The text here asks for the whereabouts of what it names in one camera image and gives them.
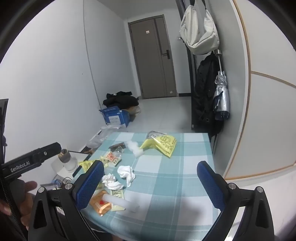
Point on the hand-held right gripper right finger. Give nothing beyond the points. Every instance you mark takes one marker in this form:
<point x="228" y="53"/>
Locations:
<point x="210" y="187"/>

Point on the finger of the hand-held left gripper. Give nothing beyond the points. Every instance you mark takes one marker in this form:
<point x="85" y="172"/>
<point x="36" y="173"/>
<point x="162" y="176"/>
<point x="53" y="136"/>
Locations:
<point x="49" y="150"/>

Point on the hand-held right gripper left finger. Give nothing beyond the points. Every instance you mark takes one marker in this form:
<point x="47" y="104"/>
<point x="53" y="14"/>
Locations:
<point x="90" y="183"/>

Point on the orange brown foil packet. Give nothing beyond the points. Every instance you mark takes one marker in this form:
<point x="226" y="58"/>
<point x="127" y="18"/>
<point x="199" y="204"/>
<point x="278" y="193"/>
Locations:
<point x="100" y="205"/>

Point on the beige snack packet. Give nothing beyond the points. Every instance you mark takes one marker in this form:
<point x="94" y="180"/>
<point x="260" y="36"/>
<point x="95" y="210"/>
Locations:
<point x="118" y="193"/>

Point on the white foam tube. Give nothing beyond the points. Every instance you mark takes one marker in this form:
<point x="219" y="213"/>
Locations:
<point x="121" y="202"/>

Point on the white shoulder bag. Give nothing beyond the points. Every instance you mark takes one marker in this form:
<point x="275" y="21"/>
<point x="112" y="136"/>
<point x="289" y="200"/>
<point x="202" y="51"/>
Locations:
<point x="198" y="30"/>

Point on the person's left hand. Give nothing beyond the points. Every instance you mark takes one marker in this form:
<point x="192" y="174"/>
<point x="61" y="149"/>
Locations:
<point x="26" y="197"/>

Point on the bundle of wooden chopsticks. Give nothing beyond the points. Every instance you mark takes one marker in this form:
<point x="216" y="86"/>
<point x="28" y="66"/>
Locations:
<point x="62" y="151"/>

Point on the grey chopstick holder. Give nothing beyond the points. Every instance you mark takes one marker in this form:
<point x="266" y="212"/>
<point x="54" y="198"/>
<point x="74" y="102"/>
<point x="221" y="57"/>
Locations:
<point x="64" y="157"/>

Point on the white storage box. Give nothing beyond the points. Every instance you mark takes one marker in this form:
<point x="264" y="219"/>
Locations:
<point x="57" y="166"/>

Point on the small yellow packet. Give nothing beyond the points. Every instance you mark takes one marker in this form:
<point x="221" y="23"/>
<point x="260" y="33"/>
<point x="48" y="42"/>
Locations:
<point x="104" y="161"/>
<point x="85" y="165"/>

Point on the crumpled white tissue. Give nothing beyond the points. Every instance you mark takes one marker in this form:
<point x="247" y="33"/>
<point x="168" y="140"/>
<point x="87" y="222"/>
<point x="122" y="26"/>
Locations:
<point x="112" y="182"/>
<point x="126" y="173"/>

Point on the brown patterned item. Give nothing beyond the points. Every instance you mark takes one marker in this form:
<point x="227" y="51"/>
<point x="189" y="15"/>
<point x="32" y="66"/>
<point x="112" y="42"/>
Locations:
<point x="89" y="150"/>

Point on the red patterned snack packet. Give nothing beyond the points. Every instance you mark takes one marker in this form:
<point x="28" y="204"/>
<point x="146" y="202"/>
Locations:
<point x="112" y="158"/>

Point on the checked teal tablecloth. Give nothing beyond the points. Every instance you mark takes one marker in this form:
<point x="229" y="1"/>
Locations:
<point x="175" y="180"/>

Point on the clear plastic wrapper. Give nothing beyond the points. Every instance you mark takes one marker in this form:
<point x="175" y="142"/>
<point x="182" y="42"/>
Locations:
<point x="119" y="151"/>

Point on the dark brown snack packet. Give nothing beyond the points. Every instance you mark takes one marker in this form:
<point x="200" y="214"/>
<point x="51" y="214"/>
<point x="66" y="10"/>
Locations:
<point x="118" y="145"/>

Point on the person's dark zip jacket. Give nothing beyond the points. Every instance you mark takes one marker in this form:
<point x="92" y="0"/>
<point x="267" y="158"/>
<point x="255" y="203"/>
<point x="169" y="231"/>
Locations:
<point x="11" y="227"/>

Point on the yellow plastic bag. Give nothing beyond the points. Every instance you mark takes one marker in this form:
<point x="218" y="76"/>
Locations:
<point x="165" y="144"/>

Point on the blue cardboard box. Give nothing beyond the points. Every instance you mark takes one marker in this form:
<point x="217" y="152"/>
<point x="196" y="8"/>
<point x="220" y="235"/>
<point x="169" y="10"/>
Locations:
<point x="115" y="115"/>

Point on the clear plastic bag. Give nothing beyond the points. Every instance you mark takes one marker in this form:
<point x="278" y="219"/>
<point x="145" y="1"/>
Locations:
<point x="157" y="133"/>

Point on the brown cardboard piece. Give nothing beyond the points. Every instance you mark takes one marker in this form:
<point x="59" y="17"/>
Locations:
<point x="136" y="110"/>

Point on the black clothes pile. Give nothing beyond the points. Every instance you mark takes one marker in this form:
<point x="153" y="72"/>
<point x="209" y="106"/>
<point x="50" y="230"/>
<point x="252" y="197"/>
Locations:
<point x="121" y="99"/>

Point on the black hanging jacket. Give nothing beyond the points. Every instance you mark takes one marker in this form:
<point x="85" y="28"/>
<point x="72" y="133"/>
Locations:
<point x="205" y="97"/>

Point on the silver folded umbrella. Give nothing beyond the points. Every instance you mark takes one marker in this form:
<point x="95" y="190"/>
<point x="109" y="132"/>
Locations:
<point x="222" y="97"/>

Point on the white wardrobe with wood trim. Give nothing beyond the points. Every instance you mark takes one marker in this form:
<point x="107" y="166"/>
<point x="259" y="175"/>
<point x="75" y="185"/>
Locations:
<point x="266" y="104"/>

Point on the dark framed glass door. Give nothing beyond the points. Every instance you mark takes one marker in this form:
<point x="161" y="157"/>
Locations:
<point x="187" y="58"/>

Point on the grey brown door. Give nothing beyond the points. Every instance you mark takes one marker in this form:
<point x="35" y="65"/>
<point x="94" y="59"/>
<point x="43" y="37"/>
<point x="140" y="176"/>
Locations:
<point x="152" y="58"/>

